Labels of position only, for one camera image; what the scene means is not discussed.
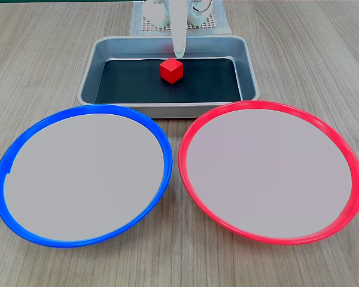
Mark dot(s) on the white plate with red rim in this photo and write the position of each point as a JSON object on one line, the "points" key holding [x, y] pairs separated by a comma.
{"points": [[269, 173]]}

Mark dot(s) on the steel tray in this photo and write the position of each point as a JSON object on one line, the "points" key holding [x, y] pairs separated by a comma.
{"points": [[167, 48]]}

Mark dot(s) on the white plate with blue rim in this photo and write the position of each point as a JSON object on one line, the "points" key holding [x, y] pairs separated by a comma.
{"points": [[83, 176]]}

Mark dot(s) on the black tray mat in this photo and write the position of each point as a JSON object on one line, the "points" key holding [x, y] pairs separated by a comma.
{"points": [[131, 80]]}

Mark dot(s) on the pale perforated base plate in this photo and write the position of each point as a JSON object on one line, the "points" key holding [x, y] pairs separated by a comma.
{"points": [[218, 21]]}

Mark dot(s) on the small red cube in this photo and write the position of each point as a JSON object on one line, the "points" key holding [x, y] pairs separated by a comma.
{"points": [[171, 70]]}

